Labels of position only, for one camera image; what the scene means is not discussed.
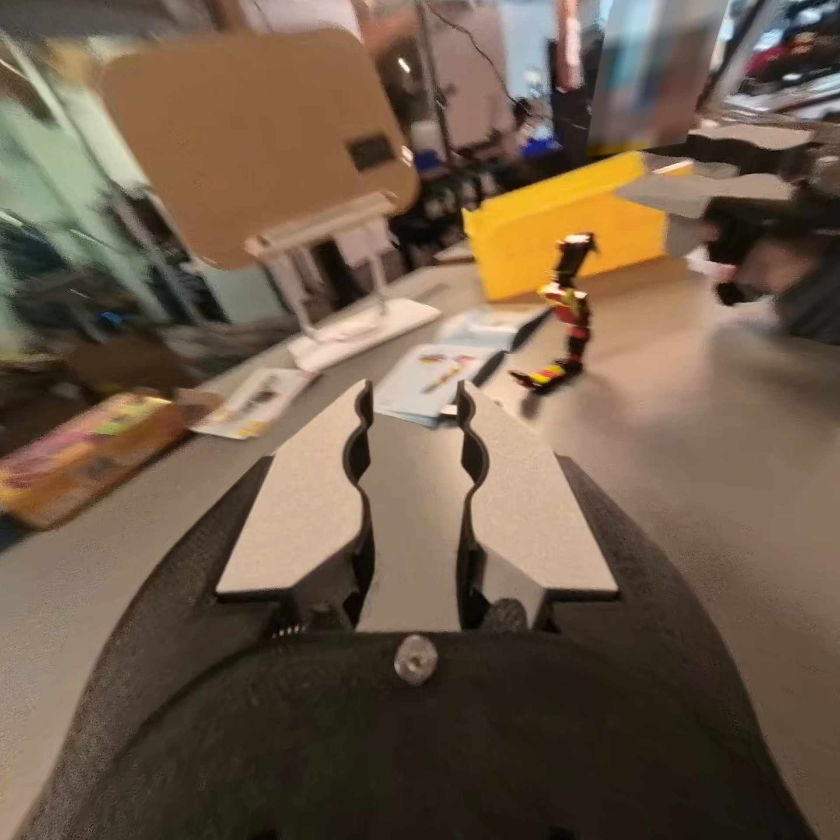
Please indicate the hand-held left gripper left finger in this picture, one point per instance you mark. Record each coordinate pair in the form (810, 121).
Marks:
(295, 525)

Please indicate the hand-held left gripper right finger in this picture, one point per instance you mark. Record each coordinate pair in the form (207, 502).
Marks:
(538, 525)

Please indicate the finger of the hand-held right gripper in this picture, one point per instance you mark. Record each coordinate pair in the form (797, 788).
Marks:
(748, 138)
(709, 190)

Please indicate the yellow plastic bin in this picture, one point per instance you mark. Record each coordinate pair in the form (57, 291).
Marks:
(558, 223)

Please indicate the red yellow black brick assembly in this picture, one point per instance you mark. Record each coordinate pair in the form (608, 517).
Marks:
(572, 302)

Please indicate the orange toy set cardboard box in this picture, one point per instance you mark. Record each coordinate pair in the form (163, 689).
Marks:
(92, 453)

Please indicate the closed instruction booklet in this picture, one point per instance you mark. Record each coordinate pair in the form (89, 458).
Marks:
(256, 400)

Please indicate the open instruction booklet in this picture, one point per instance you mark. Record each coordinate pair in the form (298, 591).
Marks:
(446, 367)

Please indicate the black tripod pole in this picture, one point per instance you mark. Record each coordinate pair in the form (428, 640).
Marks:
(434, 79)

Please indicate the wooden board stand white base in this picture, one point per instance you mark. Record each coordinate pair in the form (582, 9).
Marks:
(249, 131)

